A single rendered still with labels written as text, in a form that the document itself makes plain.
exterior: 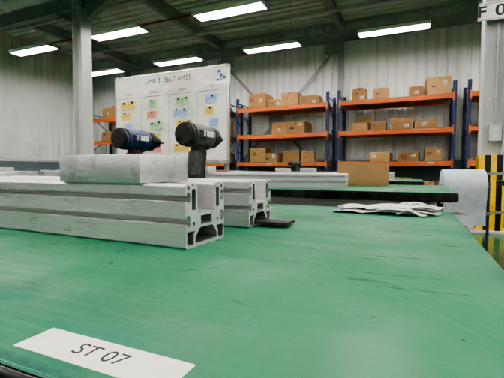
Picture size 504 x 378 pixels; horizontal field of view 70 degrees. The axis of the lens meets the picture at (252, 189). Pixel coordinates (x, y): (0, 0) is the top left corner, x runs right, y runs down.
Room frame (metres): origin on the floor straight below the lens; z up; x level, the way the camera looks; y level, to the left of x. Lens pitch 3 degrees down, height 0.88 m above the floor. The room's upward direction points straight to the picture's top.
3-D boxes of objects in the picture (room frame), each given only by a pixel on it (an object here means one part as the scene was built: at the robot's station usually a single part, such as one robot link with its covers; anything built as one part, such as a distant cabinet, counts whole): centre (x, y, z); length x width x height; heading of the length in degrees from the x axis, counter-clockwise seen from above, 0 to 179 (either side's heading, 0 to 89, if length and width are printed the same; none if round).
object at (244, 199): (0.85, 0.35, 0.82); 0.80 x 0.10 x 0.09; 65
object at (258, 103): (10.80, -0.98, 1.58); 2.83 x 0.98 x 3.15; 66
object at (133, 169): (0.57, 0.20, 0.87); 0.16 x 0.11 x 0.07; 65
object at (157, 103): (4.01, 0.90, 0.97); 1.50 x 0.50 x 1.95; 66
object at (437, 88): (9.57, -3.72, 1.59); 2.83 x 0.98 x 3.17; 66
